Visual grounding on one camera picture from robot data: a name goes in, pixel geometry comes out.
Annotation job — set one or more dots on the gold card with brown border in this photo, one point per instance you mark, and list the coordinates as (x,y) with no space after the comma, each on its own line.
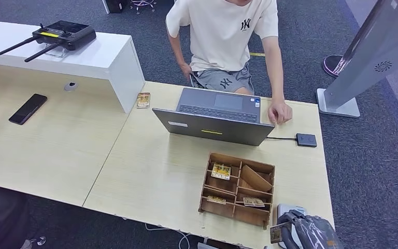
(143,100)

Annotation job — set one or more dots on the gold and white card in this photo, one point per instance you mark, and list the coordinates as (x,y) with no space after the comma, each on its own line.
(221,171)

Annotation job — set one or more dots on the gold ID card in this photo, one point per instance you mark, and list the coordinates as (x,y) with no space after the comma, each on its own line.
(278,233)

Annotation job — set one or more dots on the black office chair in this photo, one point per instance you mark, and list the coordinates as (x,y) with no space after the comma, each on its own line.
(0,216)

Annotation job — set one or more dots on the person's right forearm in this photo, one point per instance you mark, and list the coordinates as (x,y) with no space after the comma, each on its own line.
(176,51)

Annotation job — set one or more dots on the clear acrylic controller stand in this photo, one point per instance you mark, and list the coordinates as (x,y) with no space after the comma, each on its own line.
(56,52)

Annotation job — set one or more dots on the wooden compartment box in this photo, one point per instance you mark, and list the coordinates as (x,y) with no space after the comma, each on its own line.
(219,185)

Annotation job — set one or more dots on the black box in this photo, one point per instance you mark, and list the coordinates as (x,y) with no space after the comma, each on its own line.
(115,5)

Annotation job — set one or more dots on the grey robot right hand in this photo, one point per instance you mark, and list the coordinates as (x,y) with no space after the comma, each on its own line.
(312,233)

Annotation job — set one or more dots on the person's left hand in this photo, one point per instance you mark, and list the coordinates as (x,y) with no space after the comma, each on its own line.
(280,111)

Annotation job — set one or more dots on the grey kiosk stand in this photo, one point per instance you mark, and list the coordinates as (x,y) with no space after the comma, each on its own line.
(367,58)

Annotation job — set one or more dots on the person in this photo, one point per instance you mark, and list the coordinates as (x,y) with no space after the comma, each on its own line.
(223,34)

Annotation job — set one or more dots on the round chrome post base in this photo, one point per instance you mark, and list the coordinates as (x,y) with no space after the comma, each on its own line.
(332,65)

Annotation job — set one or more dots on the person's left forearm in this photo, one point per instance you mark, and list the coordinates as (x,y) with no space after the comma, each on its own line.
(275,68)

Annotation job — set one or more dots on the black remote controller with antennas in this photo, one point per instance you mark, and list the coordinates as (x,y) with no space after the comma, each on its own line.
(68,34)

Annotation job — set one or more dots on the small grey round puck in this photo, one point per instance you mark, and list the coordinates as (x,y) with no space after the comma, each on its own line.
(70,86)

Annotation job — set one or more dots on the black smartphone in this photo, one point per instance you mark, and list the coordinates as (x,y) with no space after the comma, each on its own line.
(28,109)

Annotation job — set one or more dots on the small black card reader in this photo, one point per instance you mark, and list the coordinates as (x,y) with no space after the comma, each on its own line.
(306,140)

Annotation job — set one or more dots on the person's right hand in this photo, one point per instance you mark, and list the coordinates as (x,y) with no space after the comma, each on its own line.
(186,71)

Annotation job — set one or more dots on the chrome chair base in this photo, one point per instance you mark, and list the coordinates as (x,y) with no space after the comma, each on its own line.
(143,4)

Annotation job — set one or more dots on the white desk shelf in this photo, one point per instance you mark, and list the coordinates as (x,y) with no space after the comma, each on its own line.
(92,58)

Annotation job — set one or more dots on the white card reader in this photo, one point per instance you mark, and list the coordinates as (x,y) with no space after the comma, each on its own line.
(290,207)

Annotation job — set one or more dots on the yellow floor tape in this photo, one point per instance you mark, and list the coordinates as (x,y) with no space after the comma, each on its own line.
(256,54)

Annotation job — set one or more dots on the clear plastic film wrap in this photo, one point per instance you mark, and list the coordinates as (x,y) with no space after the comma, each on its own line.
(317,232)

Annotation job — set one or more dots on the gold room key card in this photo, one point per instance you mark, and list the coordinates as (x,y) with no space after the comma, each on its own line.
(253,202)

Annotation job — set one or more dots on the grey laptop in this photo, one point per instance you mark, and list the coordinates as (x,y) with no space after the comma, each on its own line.
(219,130)

